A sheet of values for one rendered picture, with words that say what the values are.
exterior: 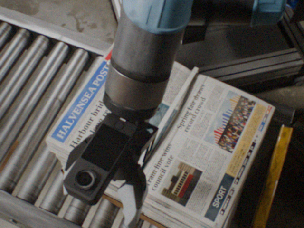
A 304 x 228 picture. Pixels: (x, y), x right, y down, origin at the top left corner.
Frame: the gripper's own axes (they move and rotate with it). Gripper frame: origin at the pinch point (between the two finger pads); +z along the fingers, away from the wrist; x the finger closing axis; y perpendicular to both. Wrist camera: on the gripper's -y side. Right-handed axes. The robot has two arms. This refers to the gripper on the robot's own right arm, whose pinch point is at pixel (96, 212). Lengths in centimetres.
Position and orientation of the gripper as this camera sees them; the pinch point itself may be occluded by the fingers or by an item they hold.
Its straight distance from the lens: 64.4
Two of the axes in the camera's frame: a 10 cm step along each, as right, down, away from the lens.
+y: 3.9, -4.2, 8.2
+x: -8.8, -4.2, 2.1
